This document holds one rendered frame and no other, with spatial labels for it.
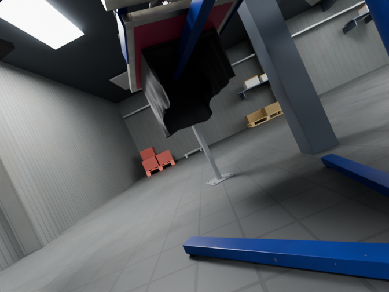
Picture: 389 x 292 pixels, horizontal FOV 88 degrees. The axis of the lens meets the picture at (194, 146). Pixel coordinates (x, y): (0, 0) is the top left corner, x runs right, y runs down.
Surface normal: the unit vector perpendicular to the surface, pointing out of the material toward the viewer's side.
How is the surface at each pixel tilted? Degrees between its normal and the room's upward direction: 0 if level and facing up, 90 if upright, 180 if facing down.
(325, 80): 90
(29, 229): 90
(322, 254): 0
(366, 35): 90
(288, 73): 90
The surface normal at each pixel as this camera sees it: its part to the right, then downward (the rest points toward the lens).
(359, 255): -0.42, -0.91
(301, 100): -0.05, 0.05
